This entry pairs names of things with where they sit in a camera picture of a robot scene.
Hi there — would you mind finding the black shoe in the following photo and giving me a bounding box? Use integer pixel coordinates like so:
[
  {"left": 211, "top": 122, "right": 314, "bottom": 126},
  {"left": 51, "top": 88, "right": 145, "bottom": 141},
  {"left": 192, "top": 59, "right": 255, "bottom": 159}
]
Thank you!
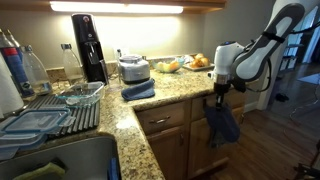
[{"left": 274, "top": 92, "right": 291, "bottom": 103}]

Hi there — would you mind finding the silver food chopper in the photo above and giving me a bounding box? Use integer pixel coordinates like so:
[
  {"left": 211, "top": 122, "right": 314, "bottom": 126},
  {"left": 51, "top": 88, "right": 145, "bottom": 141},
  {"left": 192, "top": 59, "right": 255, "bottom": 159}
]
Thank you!
[{"left": 117, "top": 54, "right": 152, "bottom": 85}]

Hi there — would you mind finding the black tripod stand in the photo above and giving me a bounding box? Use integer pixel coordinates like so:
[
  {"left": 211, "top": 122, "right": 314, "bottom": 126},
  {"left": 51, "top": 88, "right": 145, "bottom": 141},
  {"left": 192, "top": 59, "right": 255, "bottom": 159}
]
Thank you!
[{"left": 293, "top": 139, "right": 320, "bottom": 180}]

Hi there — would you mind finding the white wall outlet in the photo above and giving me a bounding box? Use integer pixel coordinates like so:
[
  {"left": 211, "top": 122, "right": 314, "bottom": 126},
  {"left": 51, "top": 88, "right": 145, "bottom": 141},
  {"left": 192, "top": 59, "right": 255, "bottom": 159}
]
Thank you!
[{"left": 112, "top": 45, "right": 132, "bottom": 58}]

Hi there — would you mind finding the black soda maker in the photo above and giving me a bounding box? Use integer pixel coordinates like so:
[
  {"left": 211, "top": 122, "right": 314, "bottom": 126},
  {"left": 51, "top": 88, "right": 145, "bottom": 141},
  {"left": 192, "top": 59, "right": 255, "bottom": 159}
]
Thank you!
[{"left": 70, "top": 12, "right": 110, "bottom": 85}]

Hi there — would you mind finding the pale green fruit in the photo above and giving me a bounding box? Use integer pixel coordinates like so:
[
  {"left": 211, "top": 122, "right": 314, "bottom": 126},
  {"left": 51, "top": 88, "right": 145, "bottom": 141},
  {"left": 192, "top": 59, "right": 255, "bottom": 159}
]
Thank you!
[{"left": 155, "top": 61, "right": 168, "bottom": 73}]

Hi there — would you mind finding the clear plastic food container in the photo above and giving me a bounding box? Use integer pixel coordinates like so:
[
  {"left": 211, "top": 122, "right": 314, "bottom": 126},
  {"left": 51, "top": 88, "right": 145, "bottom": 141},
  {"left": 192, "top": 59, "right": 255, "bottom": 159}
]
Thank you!
[{"left": 0, "top": 131, "right": 49, "bottom": 162}]

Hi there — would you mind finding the folded blue cloth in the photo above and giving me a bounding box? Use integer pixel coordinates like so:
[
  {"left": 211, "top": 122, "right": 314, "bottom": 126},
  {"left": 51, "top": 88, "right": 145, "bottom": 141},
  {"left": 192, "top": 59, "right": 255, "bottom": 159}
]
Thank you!
[{"left": 120, "top": 77, "right": 157, "bottom": 102}]

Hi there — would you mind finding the blue terry towel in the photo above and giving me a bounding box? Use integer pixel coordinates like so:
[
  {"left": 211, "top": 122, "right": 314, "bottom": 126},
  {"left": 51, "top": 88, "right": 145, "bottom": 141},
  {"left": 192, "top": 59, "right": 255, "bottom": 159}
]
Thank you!
[{"left": 203, "top": 102, "right": 242, "bottom": 144}]

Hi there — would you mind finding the wooden drawer with metal handle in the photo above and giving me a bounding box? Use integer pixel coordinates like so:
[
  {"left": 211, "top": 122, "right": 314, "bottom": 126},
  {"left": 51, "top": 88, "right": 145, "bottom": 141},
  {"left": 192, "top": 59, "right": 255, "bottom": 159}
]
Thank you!
[{"left": 135, "top": 100, "right": 187, "bottom": 137}]

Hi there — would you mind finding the clear lid blue rim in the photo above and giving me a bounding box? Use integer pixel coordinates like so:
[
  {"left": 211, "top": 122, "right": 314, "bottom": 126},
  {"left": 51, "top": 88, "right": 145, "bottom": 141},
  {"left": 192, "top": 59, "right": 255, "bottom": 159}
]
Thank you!
[{"left": 0, "top": 105, "right": 78, "bottom": 136}]

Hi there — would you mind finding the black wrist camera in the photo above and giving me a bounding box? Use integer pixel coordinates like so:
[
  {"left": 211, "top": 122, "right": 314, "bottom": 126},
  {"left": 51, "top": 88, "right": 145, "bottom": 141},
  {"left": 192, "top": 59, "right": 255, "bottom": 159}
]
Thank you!
[{"left": 232, "top": 77, "right": 248, "bottom": 94}]

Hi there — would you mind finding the glass baking dish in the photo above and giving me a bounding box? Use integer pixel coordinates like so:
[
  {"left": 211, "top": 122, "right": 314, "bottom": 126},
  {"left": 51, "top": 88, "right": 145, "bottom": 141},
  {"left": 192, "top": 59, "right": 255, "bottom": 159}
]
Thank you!
[{"left": 55, "top": 81, "right": 106, "bottom": 108}]

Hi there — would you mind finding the wooden drawer with hooks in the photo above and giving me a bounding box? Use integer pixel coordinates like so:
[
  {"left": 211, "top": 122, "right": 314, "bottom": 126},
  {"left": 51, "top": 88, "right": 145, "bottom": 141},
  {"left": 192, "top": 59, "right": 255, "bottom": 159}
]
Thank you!
[{"left": 190, "top": 88, "right": 247, "bottom": 122}]

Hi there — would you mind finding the wooden upper cabinet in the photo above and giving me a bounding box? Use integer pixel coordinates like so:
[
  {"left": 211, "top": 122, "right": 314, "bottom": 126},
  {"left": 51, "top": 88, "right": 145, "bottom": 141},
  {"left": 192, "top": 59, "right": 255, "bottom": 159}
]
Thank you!
[{"left": 0, "top": 0, "right": 228, "bottom": 15}]

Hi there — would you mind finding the yellow fruit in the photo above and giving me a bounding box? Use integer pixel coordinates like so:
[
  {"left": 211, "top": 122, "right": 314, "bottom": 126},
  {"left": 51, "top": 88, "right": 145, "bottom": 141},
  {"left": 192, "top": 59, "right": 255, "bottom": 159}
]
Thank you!
[{"left": 168, "top": 59, "right": 181, "bottom": 72}]

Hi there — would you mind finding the metal drawer handle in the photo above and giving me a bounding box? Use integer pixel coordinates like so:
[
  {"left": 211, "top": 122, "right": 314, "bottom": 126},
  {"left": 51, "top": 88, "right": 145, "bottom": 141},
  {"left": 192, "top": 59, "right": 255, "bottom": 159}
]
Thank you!
[{"left": 148, "top": 115, "right": 172, "bottom": 126}]

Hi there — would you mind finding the grey floor rug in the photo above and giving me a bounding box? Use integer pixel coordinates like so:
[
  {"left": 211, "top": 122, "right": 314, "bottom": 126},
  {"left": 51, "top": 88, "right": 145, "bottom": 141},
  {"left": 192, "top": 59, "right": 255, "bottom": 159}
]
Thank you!
[{"left": 297, "top": 72, "right": 320, "bottom": 86}]

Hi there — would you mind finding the under-cabinet light strip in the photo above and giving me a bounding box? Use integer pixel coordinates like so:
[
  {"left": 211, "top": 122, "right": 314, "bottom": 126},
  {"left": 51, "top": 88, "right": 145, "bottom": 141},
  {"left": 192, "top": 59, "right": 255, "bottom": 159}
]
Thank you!
[{"left": 49, "top": 1, "right": 185, "bottom": 15}]

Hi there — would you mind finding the white rectangular plate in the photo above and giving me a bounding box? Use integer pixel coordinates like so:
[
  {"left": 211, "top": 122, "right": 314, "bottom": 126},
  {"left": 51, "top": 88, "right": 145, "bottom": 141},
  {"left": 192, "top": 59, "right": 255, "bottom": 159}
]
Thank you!
[{"left": 182, "top": 61, "right": 216, "bottom": 72}]

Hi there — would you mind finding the blue sponge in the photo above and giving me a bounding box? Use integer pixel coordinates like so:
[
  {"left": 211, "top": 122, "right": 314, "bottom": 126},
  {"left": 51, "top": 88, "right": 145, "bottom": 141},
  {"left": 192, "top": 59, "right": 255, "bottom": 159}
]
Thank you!
[{"left": 106, "top": 156, "right": 122, "bottom": 180}]

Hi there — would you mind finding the white paper wrapper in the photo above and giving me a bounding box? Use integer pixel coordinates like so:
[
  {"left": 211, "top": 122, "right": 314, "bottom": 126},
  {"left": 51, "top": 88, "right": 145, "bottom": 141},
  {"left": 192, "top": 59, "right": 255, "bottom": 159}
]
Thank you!
[{"left": 183, "top": 54, "right": 195, "bottom": 64}]

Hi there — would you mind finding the white floor cable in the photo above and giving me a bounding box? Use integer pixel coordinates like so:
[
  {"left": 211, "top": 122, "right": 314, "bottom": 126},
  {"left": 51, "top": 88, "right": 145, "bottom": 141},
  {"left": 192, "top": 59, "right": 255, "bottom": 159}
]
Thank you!
[{"left": 289, "top": 83, "right": 320, "bottom": 122}]

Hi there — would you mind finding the dark shelf unit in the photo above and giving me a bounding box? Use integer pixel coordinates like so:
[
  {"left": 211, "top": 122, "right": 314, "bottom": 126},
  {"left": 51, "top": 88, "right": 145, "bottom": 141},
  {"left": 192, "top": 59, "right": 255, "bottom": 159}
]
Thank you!
[{"left": 283, "top": 42, "right": 306, "bottom": 72}]

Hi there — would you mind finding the teal glass bowl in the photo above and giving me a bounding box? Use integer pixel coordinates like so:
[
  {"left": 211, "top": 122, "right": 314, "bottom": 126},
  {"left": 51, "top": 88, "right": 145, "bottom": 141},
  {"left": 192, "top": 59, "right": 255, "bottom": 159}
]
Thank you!
[{"left": 151, "top": 56, "right": 186, "bottom": 74}]

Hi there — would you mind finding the clear soda bottle silver cap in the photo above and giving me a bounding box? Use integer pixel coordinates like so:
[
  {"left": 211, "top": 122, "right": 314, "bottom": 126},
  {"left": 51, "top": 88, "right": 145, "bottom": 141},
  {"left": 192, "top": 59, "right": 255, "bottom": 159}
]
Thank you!
[{"left": 60, "top": 42, "right": 86, "bottom": 85}]

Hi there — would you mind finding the grey ribbed drying mat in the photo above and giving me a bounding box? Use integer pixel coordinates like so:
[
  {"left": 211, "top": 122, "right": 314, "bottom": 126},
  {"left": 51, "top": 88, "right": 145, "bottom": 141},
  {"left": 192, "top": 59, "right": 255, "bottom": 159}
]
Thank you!
[{"left": 19, "top": 94, "right": 102, "bottom": 137}]

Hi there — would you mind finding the blue bottle red band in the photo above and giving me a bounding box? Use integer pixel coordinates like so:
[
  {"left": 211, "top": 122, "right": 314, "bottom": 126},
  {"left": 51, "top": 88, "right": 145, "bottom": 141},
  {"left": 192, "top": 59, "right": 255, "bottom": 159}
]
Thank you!
[{"left": 0, "top": 28, "right": 36, "bottom": 100}]

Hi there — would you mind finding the green yellow sponge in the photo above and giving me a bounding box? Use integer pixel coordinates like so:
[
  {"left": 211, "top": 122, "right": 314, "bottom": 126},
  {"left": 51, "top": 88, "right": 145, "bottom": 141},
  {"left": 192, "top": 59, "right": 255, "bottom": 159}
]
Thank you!
[{"left": 12, "top": 161, "right": 68, "bottom": 180}]

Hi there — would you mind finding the stainless steel sink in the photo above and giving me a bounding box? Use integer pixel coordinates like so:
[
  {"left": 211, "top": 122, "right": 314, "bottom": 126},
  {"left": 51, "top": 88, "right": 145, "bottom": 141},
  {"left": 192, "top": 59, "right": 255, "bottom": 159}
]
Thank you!
[{"left": 0, "top": 134, "right": 122, "bottom": 180}]

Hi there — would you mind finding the wooden cabinet door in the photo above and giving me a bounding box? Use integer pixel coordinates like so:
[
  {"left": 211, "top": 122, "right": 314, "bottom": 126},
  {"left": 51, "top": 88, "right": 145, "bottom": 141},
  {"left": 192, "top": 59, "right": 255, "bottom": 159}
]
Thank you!
[
  {"left": 145, "top": 124, "right": 188, "bottom": 180},
  {"left": 187, "top": 105, "right": 245, "bottom": 179}
]

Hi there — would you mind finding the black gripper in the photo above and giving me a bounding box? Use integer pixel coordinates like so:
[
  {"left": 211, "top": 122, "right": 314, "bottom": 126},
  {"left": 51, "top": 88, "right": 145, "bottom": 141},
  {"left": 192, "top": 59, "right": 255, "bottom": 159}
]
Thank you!
[{"left": 213, "top": 82, "right": 232, "bottom": 109}]

